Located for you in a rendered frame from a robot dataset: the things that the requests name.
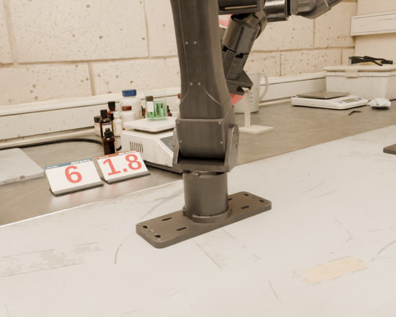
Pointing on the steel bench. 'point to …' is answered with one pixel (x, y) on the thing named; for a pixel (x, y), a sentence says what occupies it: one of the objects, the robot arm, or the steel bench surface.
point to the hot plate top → (151, 124)
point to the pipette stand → (249, 117)
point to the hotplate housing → (149, 146)
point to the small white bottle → (117, 124)
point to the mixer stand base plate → (11, 167)
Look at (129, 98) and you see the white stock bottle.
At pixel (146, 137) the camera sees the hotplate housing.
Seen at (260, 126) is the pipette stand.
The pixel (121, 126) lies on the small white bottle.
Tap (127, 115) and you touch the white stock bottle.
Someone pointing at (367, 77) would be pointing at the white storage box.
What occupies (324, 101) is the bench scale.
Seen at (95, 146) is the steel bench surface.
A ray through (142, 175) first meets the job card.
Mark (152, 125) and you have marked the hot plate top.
